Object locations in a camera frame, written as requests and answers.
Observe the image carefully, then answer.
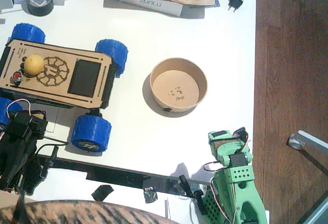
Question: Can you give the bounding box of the yellow lemon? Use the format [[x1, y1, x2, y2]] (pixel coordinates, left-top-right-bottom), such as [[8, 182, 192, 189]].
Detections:
[[23, 54, 45, 75]]

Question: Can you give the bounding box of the brown paper bowl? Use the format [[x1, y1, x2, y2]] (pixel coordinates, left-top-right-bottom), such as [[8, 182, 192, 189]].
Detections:
[[149, 57, 208, 114]]

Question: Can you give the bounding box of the white paper with outline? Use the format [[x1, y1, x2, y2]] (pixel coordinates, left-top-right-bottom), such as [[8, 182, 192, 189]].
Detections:
[[45, 106, 61, 135]]

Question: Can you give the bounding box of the blue rover wheel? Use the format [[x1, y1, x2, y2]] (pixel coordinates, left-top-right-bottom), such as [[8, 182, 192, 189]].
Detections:
[[0, 96, 12, 126], [11, 23, 47, 44], [94, 38, 129, 76], [70, 114, 113, 154]]

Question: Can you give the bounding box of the black clamp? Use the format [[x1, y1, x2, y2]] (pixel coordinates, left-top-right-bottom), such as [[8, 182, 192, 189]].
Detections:
[[178, 174, 195, 198], [194, 190, 207, 216]]

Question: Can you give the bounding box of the wooden rover body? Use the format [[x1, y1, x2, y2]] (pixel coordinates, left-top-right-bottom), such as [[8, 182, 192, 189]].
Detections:
[[0, 38, 116, 110]]

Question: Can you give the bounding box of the grey metal chair leg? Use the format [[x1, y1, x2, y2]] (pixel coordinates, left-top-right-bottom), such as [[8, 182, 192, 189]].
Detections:
[[288, 130, 328, 176]]

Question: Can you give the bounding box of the long black strip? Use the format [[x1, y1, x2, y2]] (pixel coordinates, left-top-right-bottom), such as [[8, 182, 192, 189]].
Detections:
[[35, 156, 206, 199]]

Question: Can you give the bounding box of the flat black tape piece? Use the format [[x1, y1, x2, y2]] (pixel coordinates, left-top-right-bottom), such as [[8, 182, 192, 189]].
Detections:
[[91, 184, 115, 202]]

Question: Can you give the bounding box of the brown striped fabric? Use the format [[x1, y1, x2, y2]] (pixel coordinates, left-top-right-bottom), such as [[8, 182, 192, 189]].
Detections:
[[0, 199, 180, 224]]

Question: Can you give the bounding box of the black tape roll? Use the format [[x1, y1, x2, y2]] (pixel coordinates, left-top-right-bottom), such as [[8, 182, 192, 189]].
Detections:
[[25, 0, 54, 17]]

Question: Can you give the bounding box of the grey metal bar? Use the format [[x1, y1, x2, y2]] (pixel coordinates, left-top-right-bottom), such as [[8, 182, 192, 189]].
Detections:
[[298, 197, 328, 224]]

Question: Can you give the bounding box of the white printed cardboard box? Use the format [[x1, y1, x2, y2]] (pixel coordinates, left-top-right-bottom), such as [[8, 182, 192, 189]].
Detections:
[[119, 0, 184, 17]]

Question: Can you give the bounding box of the black camera with cardboard mount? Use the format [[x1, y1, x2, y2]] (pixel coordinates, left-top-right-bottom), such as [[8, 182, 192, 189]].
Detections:
[[212, 126, 250, 149]]

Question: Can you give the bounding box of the black camera cable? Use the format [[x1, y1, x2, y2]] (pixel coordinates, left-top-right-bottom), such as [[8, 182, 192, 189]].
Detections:
[[34, 136, 69, 158]]

